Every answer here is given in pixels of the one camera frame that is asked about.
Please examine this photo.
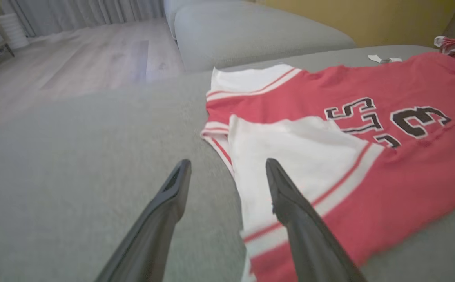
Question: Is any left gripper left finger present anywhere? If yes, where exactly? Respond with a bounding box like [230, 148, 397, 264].
[94, 159, 192, 282]

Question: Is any red jersey with white sleeves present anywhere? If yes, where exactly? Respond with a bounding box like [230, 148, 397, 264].
[201, 51, 455, 282]

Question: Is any grey curtain panel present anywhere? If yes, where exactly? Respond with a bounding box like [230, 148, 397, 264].
[8, 0, 165, 38]

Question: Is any white ribbed cylinder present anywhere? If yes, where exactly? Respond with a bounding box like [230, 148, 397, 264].
[0, 13, 30, 50]

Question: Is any medium grey sofa seat cushion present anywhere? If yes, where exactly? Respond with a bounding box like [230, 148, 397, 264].
[174, 0, 356, 72]

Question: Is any large grey sofa seat cushion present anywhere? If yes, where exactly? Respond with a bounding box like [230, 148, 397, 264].
[0, 44, 455, 282]

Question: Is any small grey sofa seat cushion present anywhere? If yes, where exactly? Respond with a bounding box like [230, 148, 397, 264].
[163, 0, 196, 40]

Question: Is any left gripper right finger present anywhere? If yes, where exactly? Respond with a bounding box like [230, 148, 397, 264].
[265, 158, 367, 282]

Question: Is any yellow sofa backrest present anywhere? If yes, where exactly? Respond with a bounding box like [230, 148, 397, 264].
[257, 0, 455, 48]

